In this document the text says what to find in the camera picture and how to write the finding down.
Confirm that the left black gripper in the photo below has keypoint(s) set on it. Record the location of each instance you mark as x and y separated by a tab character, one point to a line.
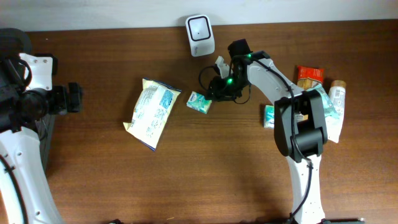
74	97

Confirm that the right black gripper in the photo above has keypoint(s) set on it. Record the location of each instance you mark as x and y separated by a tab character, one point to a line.
216	90

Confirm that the small teal tissue pack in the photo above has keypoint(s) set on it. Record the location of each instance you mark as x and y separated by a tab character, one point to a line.
198	102
269	117

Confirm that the cream snack bag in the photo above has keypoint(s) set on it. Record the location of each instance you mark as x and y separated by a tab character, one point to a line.
151	112

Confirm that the orange spaghetti packet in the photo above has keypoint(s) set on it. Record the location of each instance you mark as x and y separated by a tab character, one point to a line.
308	77

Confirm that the teal wipes packet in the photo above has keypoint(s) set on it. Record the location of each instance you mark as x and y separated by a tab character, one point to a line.
328	106

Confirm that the white tube with tan cap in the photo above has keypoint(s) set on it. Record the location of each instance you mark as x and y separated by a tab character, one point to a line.
334	124

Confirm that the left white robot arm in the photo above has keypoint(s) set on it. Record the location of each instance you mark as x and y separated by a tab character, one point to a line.
24	187

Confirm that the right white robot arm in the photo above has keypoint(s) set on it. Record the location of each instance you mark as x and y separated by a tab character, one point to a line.
300	127

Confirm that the white barcode scanner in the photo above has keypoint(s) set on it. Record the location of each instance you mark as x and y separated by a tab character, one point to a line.
200	35

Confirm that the dark grey perforated basket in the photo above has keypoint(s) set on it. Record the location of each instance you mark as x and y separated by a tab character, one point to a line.
13	42

